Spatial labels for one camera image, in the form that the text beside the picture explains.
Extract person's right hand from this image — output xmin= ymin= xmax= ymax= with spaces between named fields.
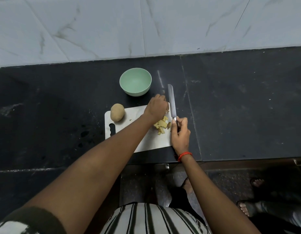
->
xmin=170 ymin=117 xmax=191 ymax=157

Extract person's left hand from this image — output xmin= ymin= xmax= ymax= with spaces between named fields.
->
xmin=143 ymin=94 xmax=169 ymax=123

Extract steel kitchen knife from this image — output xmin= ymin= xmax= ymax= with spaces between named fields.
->
xmin=168 ymin=84 xmax=181 ymax=132

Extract person's right forearm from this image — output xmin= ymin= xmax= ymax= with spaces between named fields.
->
xmin=180 ymin=153 xmax=262 ymax=234

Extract person's left forearm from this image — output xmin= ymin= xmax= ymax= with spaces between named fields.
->
xmin=23 ymin=114 xmax=154 ymax=234

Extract pile of diced potato pieces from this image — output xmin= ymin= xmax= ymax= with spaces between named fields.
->
xmin=153 ymin=116 xmax=172 ymax=136

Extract red thread wristband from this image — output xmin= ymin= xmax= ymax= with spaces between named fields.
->
xmin=177 ymin=152 xmax=193 ymax=163

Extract pale green bowl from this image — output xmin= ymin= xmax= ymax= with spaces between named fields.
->
xmin=119 ymin=68 xmax=152 ymax=97

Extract white plastic cutting board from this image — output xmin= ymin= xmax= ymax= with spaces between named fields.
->
xmin=104 ymin=102 xmax=174 ymax=153

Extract whole brown potato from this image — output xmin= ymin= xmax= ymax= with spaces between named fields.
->
xmin=110 ymin=103 xmax=125 ymax=122

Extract person's bare foot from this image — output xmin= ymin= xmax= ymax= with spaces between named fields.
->
xmin=182 ymin=177 xmax=194 ymax=196

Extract black trousers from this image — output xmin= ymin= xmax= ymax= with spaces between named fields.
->
xmin=168 ymin=186 xmax=207 ymax=227

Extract black white striped shirt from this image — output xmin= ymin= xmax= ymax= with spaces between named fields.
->
xmin=0 ymin=202 xmax=212 ymax=234

